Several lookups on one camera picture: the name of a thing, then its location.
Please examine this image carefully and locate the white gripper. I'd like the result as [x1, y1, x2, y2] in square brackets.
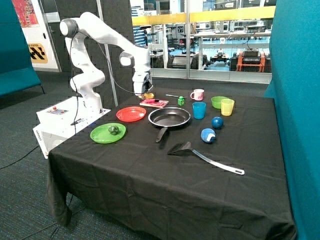
[132, 71, 153, 99]

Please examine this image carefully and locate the green toy bell pepper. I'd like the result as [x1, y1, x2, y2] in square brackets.
[108, 125, 120, 136]

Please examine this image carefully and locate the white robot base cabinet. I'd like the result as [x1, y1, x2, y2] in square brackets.
[33, 96, 110, 159]

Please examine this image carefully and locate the red book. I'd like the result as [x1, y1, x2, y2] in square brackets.
[139, 99, 169, 109]

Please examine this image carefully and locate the red plastic plate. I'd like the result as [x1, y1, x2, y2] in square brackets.
[116, 106, 147, 123]

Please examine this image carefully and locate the black frying pan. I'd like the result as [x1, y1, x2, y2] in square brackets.
[148, 107, 191, 143]

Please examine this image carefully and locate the green toy cube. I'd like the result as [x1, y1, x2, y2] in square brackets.
[177, 96, 185, 106]

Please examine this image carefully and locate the green plastic plate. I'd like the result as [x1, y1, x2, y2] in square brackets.
[90, 123, 127, 144]

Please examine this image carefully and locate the pink and white mug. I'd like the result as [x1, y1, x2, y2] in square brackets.
[190, 88, 205, 101]

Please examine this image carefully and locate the blue plastic cup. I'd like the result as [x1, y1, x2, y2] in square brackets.
[192, 101, 207, 120]

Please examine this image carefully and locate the black slotted spatula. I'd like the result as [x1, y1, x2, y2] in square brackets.
[167, 141, 245, 176]

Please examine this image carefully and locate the green plastic bowl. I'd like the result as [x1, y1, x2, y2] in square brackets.
[211, 96, 229, 110]

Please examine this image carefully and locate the blue and white ball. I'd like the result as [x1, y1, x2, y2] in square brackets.
[200, 128, 216, 144]

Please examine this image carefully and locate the dark blue ball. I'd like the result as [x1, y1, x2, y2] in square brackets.
[211, 116, 224, 130]

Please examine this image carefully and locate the black tablecloth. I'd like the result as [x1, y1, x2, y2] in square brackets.
[46, 93, 298, 240]

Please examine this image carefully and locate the yellow plastic cup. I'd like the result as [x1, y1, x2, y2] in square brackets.
[220, 98, 235, 116]

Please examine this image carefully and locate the orange mobile robot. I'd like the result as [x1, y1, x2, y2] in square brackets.
[236, 48, 266, 73]

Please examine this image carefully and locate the teal sofa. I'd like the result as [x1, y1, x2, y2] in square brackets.
[0, 0, 42, 96]

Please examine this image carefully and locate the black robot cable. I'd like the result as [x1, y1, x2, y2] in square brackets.
[68, 31, 137, 136]

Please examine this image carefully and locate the teal partition wall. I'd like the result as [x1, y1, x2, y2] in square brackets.
[264, 0, 320, 240]

